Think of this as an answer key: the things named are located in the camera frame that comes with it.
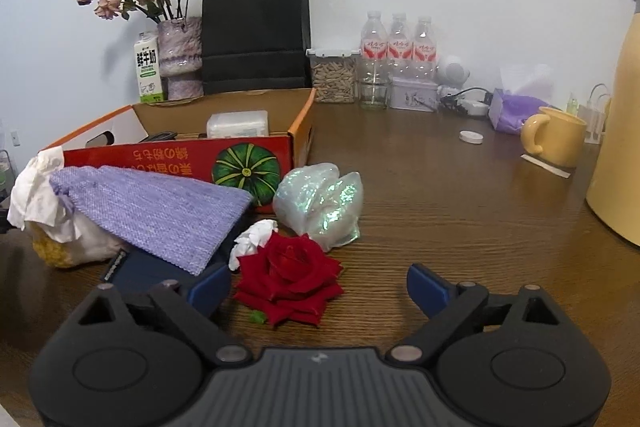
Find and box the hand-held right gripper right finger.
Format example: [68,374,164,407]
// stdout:
[386,263,576,365]

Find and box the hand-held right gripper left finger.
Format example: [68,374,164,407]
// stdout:
[65,263,252,367]

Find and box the small white tissue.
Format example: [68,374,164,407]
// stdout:
[229,219,279,271]

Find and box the navy blue case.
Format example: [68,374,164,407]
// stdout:
[99,214,251,303]

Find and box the red rose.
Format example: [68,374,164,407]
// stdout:
[232,233,346,328]

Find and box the purple knitted cloth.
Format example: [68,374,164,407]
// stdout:
[49,165,253,277]

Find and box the iridescent plastic bag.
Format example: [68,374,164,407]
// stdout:
[273,162,363,253]

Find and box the red orange cardboard box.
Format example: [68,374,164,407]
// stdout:
[39,88,317,214]

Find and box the white paper towel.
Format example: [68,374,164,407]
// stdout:
[7,147,83,244]

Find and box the wooden desktop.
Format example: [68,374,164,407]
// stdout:
[0,89,640,427]

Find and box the white plastic container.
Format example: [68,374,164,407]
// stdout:
[206,110,271,139]

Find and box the white paper strip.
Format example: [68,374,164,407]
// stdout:
[520,153,572,179]

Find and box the white power strip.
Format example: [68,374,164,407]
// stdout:
[440,96,490,118]

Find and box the pale metal tin box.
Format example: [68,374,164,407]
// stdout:
[389,77,440,112]

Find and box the purple tissue pack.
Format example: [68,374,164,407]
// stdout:
[487,64,552,136]

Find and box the yellow mug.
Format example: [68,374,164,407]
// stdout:
[520,107,588,168]

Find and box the clear drinking glass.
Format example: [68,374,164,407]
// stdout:
[358,73,391,109]

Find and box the white round speaker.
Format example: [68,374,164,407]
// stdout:
[437,55,471,88]

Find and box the white green milk carton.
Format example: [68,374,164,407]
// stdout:
[133,32,165,104]

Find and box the clear seed container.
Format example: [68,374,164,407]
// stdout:
[306,48,361,104]

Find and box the purple white ceramic vase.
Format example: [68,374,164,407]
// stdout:
[157,17,205,100]

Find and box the clear water bottle red label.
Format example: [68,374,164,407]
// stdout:
[387,13,415,80]
[412,16,440,82]
[360,11,390,80]

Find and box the white charger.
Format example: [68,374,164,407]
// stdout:
[577,84,612,145]

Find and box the yellow thermos jug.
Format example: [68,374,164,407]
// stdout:
[585,0,640,249]

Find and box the black paper bag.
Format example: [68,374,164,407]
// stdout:
[201,0,312,96]

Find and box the black power cable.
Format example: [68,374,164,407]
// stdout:
[440,87,496,105]

